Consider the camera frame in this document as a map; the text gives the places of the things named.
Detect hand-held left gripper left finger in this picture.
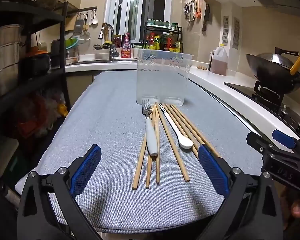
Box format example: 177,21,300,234
16,144,103,240

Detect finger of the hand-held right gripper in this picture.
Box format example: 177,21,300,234
246,131,275,155
272,129,300,150

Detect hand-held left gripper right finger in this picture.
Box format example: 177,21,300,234
197,144,283,240

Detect white spoon with striped handle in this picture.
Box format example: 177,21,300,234
158,103,194,149

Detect bundle of wooden chopsticks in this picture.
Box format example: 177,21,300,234
132,102,220,190

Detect white handled metal fork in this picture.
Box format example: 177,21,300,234
142,99,158,157

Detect clear plastic utensil holder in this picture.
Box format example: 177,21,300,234
136,49,192,106

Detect person's right hand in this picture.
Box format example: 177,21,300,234
281,187,300,228

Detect black gas stove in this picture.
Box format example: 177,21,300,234
224,81,300,140

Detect grey textured table mat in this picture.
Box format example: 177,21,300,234
15,70,265,234

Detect black wok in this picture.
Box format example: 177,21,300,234
245,47,300,94

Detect colourful plastic bags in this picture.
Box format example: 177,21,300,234
15,90,68,140

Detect steel wok lid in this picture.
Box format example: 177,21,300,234
256,47,300,70

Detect oil jug with yellow cap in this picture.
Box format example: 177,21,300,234
209,44,228,76

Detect steel kitchen sink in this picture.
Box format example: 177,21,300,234
65,55,138,64

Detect black pot with orange lid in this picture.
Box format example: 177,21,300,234
25,47,52,77

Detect dark metal canister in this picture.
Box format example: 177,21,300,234
51,39,67,67

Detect green plastic colander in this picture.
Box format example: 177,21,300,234
65,36,80,52

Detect chrome kitchen faucet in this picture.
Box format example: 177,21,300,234
98,24,118,62

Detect pink dish soap bottle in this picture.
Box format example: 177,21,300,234
120,33,132,59

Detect hanging cleaver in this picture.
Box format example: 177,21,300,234
202,3,210,32

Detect steel stockpot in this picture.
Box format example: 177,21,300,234
0,24,24,97

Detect row of condiment bottles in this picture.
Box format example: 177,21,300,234
145,31,182,52

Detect hanging metal grater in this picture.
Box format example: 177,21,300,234
74,12,87,37

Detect hanging kitchen tools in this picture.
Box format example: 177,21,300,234
184,0,203,23

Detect row of green lidded jars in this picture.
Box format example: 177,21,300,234
146,19,179,29

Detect hanging white spoons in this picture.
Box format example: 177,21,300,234
89,9,99,25

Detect black shelving rack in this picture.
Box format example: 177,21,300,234
0,1,98,160

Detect yellow tool handle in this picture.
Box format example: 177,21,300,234
290,52,300,75

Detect grey wall vent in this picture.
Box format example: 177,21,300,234
232,17,240,50
222,16,230,46

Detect black wire spice rack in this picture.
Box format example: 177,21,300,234
143,21,183,53

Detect window with white frame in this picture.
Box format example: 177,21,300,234
106,0,172,47

